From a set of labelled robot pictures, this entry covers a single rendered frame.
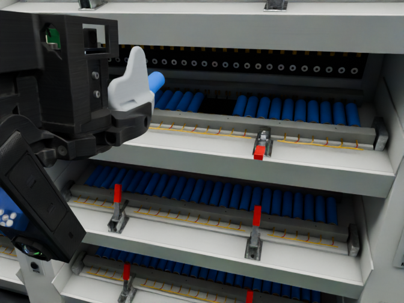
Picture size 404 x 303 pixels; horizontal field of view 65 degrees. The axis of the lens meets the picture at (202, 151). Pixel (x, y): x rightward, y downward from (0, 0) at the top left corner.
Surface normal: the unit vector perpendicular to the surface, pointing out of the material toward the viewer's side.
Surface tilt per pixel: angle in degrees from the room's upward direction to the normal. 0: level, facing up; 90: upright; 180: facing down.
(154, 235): 17
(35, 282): 90
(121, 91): 92
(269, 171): 107
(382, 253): 90
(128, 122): 89
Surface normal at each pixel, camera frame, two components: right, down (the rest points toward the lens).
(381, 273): -0.26, 0.38
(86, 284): -0.07, -0.77
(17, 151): 0.96, 0.17
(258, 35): -0.25, 0.63
